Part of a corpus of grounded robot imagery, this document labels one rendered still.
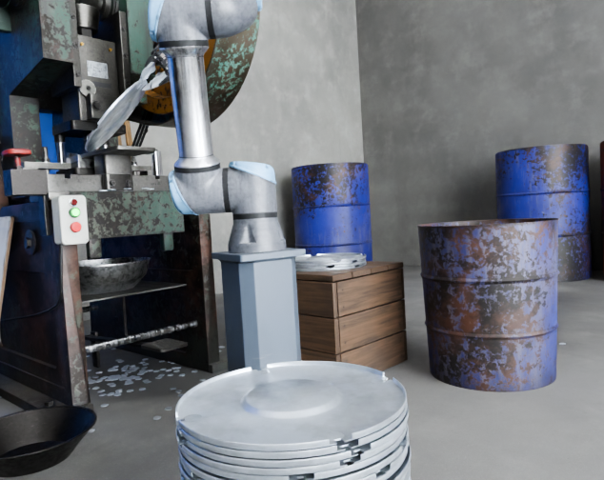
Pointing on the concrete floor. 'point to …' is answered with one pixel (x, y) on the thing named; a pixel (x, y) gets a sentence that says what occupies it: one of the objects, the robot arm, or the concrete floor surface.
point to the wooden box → (353, 315)
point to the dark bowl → (33, 439)
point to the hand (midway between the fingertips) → (143, 87)
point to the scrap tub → (492, 302)
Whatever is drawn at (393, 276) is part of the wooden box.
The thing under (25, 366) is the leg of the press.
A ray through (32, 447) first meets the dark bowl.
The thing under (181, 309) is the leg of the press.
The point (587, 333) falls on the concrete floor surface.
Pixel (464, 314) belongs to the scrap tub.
